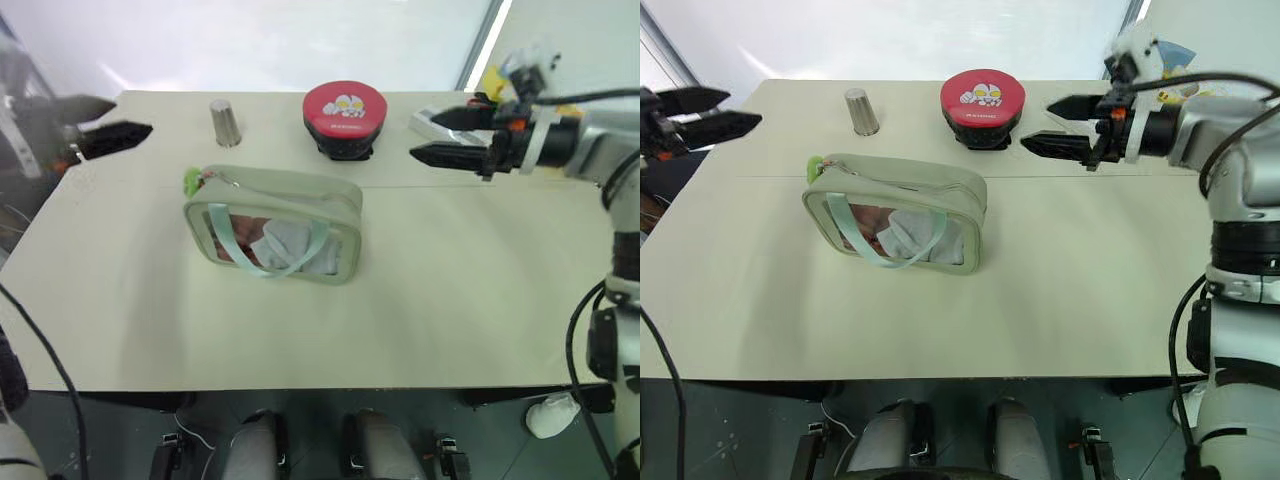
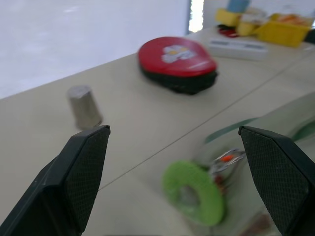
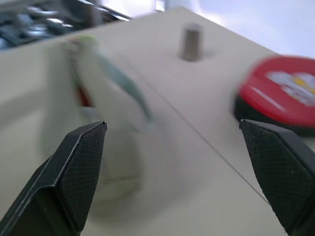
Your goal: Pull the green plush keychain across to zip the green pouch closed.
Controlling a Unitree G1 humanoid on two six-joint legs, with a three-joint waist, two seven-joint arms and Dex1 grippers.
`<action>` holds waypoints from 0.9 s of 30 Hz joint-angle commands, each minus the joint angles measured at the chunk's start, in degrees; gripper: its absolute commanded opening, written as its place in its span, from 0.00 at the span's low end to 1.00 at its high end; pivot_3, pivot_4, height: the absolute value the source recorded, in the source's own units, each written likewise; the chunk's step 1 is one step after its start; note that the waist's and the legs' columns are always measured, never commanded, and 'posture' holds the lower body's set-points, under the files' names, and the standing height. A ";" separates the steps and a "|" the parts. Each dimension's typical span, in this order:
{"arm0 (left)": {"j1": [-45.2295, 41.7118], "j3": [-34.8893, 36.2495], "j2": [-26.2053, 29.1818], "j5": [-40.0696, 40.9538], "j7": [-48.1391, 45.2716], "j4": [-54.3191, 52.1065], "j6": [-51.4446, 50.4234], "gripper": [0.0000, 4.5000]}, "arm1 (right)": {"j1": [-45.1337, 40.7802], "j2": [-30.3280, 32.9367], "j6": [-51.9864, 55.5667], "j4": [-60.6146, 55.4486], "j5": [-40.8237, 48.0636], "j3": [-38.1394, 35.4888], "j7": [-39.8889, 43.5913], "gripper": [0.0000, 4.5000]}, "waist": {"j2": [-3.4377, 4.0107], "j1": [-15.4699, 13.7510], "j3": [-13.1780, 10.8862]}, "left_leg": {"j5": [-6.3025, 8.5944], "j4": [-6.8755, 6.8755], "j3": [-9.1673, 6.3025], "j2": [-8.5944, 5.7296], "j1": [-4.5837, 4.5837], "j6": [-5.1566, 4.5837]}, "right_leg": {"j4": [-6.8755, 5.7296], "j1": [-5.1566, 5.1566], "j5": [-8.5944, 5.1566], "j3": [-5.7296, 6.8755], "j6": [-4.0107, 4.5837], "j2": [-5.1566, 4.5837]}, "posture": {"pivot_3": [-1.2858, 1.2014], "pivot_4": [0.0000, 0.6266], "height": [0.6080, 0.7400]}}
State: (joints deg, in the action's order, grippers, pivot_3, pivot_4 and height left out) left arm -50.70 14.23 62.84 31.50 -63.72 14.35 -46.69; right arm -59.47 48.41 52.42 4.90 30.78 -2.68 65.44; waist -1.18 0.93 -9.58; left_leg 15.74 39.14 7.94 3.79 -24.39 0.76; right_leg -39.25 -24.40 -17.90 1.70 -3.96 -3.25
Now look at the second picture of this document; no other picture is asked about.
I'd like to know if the small yellow cup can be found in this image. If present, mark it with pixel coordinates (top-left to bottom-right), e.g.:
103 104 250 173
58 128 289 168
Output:
237 20 256 36

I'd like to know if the green foam ring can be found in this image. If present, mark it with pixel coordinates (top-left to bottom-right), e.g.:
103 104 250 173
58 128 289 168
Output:
161 160 224 227

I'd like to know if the silver metal cup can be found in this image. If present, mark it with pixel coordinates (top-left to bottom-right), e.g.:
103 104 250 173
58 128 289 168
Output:
66 85 103 129

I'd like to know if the clear plastic bag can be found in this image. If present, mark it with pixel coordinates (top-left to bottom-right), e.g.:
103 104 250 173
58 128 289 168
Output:
172 93 315 236

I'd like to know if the white flat box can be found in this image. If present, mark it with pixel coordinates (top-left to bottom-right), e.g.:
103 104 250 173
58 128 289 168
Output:
208 38 269 60

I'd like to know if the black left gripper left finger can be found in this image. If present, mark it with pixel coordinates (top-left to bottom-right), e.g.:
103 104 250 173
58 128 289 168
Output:
0 125 111 236

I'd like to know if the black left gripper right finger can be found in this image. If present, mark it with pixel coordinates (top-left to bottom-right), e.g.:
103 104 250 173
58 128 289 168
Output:
238 125 315 236

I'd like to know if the yellow sponge block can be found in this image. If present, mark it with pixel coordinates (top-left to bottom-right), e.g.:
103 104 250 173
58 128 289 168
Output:
214 7 242 27

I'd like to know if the light blue cylinder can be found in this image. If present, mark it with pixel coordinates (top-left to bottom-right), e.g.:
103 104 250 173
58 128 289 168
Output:
226 0 251 12

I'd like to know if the red and black case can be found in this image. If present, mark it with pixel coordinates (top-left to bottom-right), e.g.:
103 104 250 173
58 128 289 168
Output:
137 36 219 96

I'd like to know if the yellow plastic basket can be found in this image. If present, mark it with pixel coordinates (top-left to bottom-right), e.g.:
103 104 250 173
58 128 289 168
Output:
255 13 310 48

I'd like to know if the red and black ring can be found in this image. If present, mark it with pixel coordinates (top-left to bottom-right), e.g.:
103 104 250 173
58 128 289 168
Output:
216 24 240 38

